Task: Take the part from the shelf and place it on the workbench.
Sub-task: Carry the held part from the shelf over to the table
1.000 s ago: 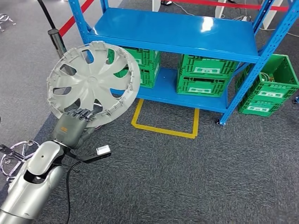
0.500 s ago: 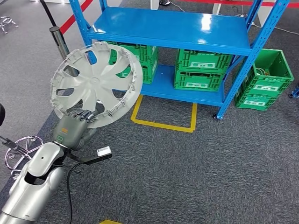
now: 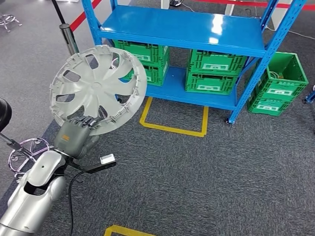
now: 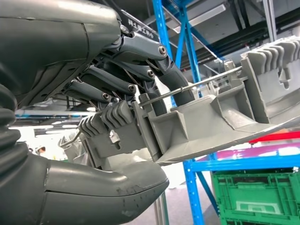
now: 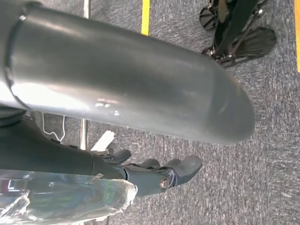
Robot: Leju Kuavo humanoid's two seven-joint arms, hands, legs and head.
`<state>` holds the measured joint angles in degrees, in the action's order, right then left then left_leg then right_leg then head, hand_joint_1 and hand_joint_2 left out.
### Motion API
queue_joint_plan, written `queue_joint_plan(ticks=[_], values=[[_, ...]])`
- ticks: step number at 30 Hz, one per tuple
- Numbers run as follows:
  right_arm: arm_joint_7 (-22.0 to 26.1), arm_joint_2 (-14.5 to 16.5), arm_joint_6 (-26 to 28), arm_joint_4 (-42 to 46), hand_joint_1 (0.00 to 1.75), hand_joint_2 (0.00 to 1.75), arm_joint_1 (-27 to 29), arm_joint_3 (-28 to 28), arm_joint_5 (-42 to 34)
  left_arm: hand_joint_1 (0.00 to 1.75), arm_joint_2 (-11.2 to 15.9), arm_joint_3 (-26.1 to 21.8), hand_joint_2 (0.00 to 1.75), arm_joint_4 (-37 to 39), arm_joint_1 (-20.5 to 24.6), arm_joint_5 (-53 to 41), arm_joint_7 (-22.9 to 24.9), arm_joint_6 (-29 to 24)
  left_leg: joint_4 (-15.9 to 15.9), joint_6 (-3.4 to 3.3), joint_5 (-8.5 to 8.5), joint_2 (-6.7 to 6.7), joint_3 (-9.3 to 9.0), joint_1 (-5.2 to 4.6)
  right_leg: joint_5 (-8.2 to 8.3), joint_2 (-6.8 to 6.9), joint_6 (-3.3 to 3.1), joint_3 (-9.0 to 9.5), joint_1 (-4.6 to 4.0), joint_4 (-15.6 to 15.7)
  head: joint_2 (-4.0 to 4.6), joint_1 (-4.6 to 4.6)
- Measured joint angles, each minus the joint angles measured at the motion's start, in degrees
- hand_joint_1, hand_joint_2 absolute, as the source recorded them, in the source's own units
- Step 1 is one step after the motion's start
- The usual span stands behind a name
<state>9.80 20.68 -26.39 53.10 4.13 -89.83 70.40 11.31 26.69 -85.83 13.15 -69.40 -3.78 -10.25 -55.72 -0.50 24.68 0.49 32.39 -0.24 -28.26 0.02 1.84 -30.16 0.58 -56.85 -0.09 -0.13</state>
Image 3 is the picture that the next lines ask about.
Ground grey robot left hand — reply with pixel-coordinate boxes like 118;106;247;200
54;116;100;159

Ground grey plastic wheel hubcap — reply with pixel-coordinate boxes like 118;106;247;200
49;45;147;137

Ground chrome barrier stanchion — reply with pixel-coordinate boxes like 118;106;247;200
58;23;81;57

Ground red barrier belt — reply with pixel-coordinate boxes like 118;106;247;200
193;0;315;11
69;0;103;32

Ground green plastic crate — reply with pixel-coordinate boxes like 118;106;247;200
188;49;248;77
120;61;170;88
184;71;239;96
246;92;292;117
113;39;171;68
246;51;310;106

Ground black wrist camera mount bracket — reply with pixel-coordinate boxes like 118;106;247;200
66;158;116;174

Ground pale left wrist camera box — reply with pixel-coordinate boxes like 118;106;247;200
100;154;116;165

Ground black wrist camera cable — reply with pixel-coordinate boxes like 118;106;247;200
67;171;85;236

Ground white panel with metal frame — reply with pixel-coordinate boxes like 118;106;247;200
270;0;294;31

